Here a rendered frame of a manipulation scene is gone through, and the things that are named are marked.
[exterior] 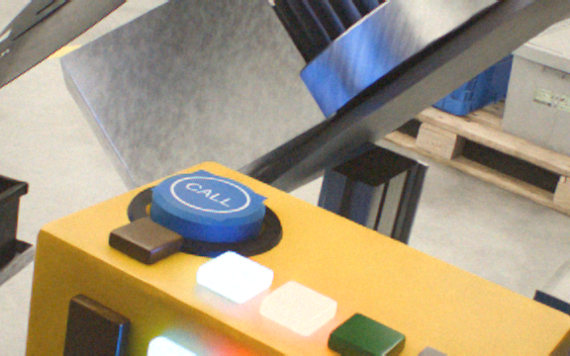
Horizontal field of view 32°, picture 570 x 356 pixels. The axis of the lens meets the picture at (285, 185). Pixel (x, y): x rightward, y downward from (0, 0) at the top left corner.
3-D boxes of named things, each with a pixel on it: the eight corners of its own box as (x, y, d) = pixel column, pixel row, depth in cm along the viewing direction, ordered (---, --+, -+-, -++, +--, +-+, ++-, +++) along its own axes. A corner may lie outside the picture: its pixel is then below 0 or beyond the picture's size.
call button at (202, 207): (279, 237, 37) (288, 195, 36) (216, 273, 33) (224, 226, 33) (192, 198, 38) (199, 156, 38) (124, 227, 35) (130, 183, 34)
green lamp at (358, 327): (404, 350, 30) (409, 333, 30) (377, 375, 29) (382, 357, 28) (352, 325, 31) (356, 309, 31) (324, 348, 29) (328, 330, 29)
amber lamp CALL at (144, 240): (183, 250, 33) (185, 234, 33) (148, 268, 32) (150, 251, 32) (141, 230, 34) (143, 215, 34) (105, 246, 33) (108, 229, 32)
